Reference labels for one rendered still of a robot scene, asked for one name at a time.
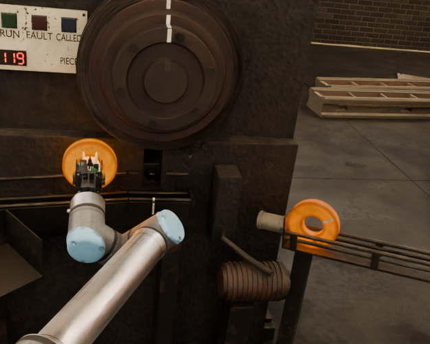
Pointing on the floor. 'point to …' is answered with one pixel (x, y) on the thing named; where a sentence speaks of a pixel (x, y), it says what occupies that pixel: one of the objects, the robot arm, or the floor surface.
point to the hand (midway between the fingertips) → (90, 158)
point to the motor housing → (246, 295)
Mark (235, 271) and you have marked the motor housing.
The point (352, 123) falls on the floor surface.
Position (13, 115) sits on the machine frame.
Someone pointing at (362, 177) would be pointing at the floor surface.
